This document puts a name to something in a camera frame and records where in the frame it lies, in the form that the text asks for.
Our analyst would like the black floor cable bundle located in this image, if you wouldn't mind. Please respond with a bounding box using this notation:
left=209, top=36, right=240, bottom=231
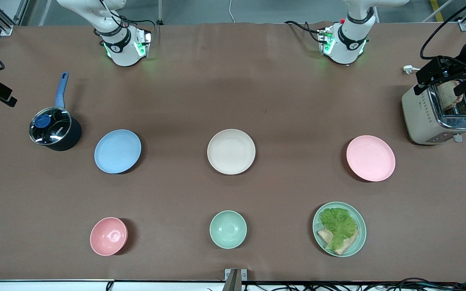
left=241, top=277, right=466, bottom=291

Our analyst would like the dark pot with blue handle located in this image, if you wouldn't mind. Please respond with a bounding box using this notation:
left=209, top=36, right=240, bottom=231
left=29, top=72, right=83, bottom=152

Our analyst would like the brown toast slice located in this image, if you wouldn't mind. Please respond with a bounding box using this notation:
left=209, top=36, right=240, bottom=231
left=436, top=80, right=466, bottom=112

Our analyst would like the green plate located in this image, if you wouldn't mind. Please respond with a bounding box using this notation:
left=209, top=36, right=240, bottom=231
left=313, top=201, right=367, bottom=257

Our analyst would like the brown bread slice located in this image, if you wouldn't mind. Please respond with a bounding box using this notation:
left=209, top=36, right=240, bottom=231
left=333, top=229, right=359, bottom=255
left=317, top=228, right=335, bottom=245

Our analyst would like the grey metal table bracket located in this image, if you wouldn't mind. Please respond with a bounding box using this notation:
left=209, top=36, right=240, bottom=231
left=224, top=268, right=248, bottom=291

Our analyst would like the large pink bowl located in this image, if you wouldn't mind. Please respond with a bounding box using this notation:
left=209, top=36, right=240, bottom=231
left=346, top=135, right=396, bottom=182

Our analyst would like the green lettuce leaf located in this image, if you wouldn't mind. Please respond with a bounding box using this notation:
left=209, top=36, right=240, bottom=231
left=319, top=207, right=358, bottom=251

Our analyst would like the small green bowl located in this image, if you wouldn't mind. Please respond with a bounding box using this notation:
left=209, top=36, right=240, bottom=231
left=210, top=210, right=247, bottom=249

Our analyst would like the glass lid with blue knob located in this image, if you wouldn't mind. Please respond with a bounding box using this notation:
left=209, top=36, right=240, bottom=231
left=30, top=107, right=73, bottom=145

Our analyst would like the black base cable bundle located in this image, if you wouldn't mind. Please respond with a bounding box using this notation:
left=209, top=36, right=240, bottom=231
left=284, top=20, right=323, bottom=43
left=94, top=0, right=157, bottom=32

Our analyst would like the large beige bowl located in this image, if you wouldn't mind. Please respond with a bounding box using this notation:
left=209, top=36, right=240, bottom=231
left=207, top=129, right=256, bottom=175

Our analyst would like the brown table cover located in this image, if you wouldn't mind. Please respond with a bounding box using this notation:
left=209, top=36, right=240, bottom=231
left=0, top=22, right=466, bottom=283

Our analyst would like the large blue bowl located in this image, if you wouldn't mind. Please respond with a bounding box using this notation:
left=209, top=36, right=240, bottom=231
left=94, top=129, right=142, bottom=174

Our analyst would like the beige chrome toaster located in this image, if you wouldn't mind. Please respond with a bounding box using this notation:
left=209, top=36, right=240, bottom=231
left=402, top=80, right=466, bottom=146

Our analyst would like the small pink bowl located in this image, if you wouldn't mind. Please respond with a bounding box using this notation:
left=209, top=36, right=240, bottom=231
left=90, top=217, right=128, bottom=256

